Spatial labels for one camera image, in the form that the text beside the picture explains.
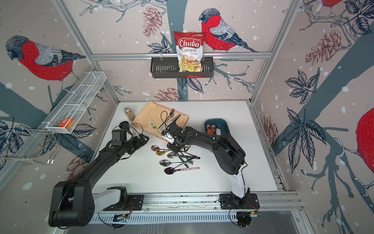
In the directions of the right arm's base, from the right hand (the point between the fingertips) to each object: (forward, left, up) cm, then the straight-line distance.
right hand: (173, 146), depth 90 cm
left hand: (+2, +17, +6) cm, 18 cm away
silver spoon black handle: (-3, 0, -5) cm, 6 cm away
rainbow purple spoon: (+17, -27, -2) cm, 32 cm away
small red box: (-5, +48, +29) cm, 57 cm away
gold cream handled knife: (+18, +18, -3) cm, 26 cm away
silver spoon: (-10, +3, -2) cm, 10 cm away
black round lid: (+10, +33, +8) cm, 35 cm away
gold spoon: (-3, +8, -2) cm, 9 cm away
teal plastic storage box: (+20, -32, -2) cm, 38 cm away
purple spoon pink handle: (-14, +1, -2) cm, 14 cm away
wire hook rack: (-19, +48, +23) cm, 57 cm away
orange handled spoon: (+14, -24, -3) cm, 28 cm away
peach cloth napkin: (+28, +13, -3) cm, 31 cm away
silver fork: (+28, +6, -3) cm, 28 cm away
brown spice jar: (+24, +35, +4) cm, 42 cm away
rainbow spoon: (0, +12, -3) cm, 13 cm away
